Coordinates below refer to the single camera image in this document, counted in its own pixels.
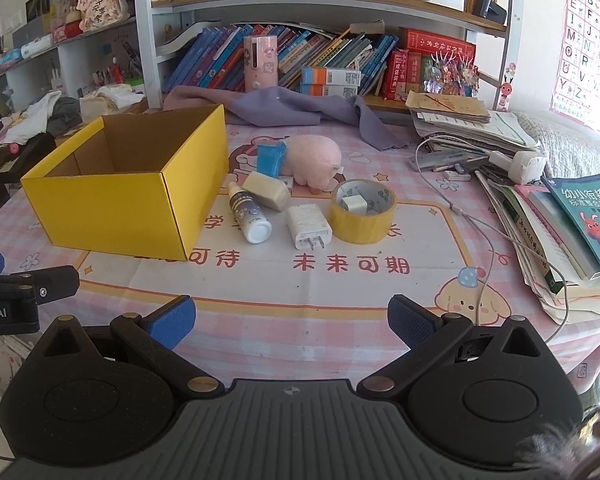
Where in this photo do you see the grey furry sleeve cuff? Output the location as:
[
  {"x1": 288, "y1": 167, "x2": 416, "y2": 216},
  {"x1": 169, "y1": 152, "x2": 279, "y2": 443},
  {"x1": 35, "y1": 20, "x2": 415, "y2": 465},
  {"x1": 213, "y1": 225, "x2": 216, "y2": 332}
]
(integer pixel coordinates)
[{"x1": 517, "y1": 405, "x2": 600, "y2": 480}]

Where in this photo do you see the cream fabric bag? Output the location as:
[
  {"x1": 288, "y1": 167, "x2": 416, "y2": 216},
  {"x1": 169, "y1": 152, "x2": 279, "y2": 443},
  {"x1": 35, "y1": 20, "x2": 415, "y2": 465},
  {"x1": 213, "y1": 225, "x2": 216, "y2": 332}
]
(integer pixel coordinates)
[{"x1": 80, "y1": 84, "x2": 148, "y2": 123}]

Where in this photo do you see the red boxed book set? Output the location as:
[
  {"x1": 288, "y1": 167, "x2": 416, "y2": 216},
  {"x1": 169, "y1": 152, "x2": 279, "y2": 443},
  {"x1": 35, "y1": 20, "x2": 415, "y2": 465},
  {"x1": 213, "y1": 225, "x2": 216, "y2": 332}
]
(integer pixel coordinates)
[{"x1": 382, "y1": 27, "x2": 477, "y2": 101}]

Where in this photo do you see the white charger plug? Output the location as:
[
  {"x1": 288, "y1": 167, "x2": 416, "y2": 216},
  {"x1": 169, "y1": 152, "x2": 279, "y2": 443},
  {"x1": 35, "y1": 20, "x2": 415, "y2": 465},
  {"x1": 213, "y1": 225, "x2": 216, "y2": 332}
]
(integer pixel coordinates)
[{"x1": 286, "y1": 204, "x2": 334, "y2": 252}]

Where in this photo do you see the shiny colourful trinket bundle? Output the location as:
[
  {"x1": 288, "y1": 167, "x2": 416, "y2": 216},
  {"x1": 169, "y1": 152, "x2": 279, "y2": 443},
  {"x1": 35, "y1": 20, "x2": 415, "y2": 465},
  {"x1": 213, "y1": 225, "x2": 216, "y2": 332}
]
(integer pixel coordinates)
[{"x1": 429, "y1": 52, "x2": 481, "y2": 97}]

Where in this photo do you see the pink checked tablecloth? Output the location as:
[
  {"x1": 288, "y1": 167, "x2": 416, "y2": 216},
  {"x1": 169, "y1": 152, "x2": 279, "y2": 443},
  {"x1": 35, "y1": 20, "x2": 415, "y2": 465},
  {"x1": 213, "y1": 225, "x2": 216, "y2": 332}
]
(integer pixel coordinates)
[{"x1": 0, "y1": 110, "x2": 600, "y2": 386}]

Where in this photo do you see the pile of textbooks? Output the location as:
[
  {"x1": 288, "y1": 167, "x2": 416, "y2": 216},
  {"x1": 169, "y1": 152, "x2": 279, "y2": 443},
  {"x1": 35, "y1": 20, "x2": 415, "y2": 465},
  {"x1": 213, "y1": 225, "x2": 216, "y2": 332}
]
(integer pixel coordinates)
[{"x1": 475, "y1": 170, "x2": 600, "y2": 326}]

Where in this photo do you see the pile of clothes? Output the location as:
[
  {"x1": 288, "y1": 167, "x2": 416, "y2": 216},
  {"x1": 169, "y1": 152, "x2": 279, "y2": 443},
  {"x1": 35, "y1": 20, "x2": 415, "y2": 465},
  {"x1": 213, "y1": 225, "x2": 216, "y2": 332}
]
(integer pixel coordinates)
[{"x1": 0, "y1": 85, "x2": 146, "y2": 146}]

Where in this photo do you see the purple cloth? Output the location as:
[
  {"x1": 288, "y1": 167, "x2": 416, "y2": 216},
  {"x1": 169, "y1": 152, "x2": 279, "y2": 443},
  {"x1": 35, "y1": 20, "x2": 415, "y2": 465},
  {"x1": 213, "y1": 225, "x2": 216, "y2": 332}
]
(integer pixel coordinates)
[{"x1": 163, "y1": 85, "x2": 411, "y2": 151}]

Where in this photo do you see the white quilted blanket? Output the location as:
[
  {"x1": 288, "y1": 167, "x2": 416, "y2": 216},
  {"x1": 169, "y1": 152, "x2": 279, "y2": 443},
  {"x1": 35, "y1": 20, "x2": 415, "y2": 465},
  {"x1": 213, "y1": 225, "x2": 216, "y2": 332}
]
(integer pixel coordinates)
[{"x1": 510, "y1": 110, "x2": 600, "y2": 186}]

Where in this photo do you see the brown envelope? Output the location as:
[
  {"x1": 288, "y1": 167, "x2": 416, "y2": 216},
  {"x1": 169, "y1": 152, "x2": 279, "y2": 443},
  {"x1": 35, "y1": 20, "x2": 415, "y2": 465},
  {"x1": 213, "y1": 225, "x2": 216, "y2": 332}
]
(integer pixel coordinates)
[{"x1": 406, "y1": 91, "x2": 492, "y2": 123}]

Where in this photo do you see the alphabet wall poster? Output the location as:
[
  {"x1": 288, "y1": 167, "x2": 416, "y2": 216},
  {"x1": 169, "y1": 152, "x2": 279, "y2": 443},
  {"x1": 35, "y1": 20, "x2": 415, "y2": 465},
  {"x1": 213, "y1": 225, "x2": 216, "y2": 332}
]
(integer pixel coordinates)
[{"x1": 550, "y1": 0, "x2": 600, "y2": 133}]

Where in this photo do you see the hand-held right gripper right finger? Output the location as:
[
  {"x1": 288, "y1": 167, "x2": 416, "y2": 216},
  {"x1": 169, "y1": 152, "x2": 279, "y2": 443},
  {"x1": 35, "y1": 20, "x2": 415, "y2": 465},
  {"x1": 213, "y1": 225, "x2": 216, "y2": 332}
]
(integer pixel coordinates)
[{"x1": 356, "y1": 294, "x2": 548, "y2": 395}]

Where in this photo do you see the beige block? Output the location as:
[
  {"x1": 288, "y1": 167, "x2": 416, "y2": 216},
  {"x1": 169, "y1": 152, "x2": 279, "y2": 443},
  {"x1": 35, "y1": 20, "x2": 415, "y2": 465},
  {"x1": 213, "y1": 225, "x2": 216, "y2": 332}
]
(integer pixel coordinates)
[{"x1": 242, "y1": 171, "x2": 292, "y2": 212}]

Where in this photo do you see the white shelf unit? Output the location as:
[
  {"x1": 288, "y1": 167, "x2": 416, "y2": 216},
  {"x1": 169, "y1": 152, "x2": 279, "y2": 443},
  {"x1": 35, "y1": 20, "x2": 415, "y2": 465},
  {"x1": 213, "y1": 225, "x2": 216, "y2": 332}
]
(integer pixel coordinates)
[{"x1": 0, "y1": 15, "x2": 146, "y2": 111}]

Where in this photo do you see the white power adapter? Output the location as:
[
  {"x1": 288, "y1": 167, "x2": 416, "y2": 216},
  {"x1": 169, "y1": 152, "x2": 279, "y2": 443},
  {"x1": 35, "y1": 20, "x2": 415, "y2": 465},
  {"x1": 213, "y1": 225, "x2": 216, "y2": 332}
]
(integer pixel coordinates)
[{"x1": 489, "y1": 152, "x2": 548, "y2": 185}]

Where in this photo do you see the pink cylinder device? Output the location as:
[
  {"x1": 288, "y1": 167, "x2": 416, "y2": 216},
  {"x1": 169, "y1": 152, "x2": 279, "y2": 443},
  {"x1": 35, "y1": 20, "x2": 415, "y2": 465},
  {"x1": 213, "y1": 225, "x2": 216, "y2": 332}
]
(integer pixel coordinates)
[{"x1": 243, "y1": 36, "x2": 280, "y2": 93}]

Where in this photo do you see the teal workbook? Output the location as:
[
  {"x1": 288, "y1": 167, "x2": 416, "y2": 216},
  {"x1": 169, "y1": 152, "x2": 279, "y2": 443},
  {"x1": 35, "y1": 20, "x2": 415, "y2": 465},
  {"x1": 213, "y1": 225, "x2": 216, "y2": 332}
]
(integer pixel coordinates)
[{"x1": 547, "y1": 175, "x2": 600, "y2": 278}]

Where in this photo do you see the pink figure ornament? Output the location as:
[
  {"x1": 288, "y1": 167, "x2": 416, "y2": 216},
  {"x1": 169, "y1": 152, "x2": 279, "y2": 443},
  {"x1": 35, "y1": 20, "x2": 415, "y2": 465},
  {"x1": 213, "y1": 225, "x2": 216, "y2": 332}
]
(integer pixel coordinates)
[{"x1": 76, "y1": 0, "x2": 131, "y2": 32}]

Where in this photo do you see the orange blue white carton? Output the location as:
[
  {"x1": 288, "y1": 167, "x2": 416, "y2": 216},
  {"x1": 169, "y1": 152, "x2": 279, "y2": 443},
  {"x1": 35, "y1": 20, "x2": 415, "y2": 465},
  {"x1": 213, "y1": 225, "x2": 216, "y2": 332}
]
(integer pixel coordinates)
[
  {"x1": 300, "y1": 66, "x2": 362, "y2": 87},
  {"x1": 300, "y1": 84, "x2": 359, "y2": 99}
]

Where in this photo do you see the black box device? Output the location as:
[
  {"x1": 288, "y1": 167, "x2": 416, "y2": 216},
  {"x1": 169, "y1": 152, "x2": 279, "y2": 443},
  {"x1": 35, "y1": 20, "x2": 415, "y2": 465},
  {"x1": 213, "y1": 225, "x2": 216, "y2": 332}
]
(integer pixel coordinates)
[{"x1": 472, "y1": 0, "x2": 508, "y2": 23}]

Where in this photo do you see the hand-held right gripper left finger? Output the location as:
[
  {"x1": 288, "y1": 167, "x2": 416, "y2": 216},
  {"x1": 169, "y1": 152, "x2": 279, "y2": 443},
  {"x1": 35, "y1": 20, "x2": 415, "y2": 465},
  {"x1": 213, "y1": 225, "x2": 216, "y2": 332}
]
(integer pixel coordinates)
[{"x1": 34, "y1": 295, "x2": 227, "y2": 397}]

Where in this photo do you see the white frame bookshelf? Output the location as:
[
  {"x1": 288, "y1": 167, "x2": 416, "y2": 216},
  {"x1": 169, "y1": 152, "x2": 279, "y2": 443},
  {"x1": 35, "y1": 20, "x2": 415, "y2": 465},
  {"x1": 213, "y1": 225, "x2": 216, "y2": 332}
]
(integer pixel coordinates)
[{"x1": 132, "y1": 0, "x2": 526, "y2": 111}]

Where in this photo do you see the row of blue books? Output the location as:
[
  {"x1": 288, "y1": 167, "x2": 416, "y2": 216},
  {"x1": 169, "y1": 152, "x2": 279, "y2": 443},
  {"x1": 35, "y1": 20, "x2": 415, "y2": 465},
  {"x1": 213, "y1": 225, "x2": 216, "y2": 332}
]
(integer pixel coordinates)
[{"x1": 162, "y1": 22, "x2": 401, "y2": 96}]

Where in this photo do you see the pink plush toy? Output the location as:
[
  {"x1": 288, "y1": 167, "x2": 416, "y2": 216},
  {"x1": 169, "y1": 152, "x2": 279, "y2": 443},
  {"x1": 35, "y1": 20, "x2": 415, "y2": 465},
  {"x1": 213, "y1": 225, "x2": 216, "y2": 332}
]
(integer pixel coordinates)
[{"x1": 280, "y1": 135, "x2": 346, "y2": 195}]

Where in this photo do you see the yellow cardboard box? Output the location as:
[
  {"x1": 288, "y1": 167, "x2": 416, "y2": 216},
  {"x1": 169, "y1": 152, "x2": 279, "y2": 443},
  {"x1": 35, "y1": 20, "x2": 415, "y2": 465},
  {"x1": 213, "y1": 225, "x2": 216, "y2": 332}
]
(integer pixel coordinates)
[{"x1": 20, "y1": 104, "x2": 231, "y2": 262}]

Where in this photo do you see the blue tube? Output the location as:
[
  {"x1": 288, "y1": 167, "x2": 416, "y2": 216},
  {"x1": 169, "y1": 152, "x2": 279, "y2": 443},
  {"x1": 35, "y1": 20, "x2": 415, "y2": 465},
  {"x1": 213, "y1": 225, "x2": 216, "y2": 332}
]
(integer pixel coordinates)
[{"x1": 256, "y1": 141, "x2": 288, "y2": 178}]

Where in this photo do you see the white spray bottle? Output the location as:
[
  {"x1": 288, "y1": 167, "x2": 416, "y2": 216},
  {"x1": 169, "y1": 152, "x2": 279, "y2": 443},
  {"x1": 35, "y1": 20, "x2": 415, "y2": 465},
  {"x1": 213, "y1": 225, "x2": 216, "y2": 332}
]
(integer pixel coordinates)
[{"x1": 227, "y1": 181, "x2": 273, "y2": 245}]

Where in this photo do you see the grey flat case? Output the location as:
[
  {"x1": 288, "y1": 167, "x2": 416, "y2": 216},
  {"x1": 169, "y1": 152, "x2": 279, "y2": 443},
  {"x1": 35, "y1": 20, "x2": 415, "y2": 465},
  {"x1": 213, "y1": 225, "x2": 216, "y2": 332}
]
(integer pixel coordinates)
[{"x1": 419, "y1": 150, "x2": 486, "y2": 173}]

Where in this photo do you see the yellow tape roll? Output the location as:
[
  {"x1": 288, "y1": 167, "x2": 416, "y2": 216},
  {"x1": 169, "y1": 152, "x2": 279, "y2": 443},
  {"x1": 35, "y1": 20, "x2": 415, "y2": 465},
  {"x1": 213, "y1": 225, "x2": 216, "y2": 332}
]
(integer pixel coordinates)
[{"x1": 328, "y1": 178, "x2": 397, "y2": 244}]

